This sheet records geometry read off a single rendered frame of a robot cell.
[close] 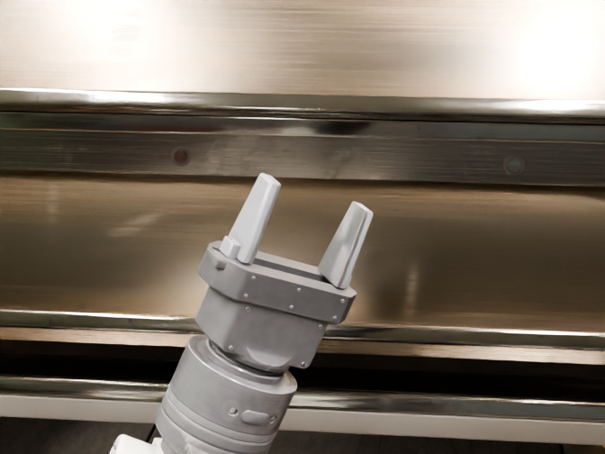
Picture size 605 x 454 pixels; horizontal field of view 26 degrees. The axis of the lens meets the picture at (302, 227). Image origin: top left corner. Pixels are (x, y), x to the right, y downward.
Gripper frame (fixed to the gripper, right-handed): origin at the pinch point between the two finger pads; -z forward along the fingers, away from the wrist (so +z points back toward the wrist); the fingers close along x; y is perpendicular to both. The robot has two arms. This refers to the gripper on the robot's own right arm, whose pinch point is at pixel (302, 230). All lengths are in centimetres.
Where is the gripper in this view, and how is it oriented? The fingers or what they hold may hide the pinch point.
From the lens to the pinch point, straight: 94.8
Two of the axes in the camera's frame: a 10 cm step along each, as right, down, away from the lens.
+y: -4.3, -3.8, 8.2
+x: -8.1, -2.3, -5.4
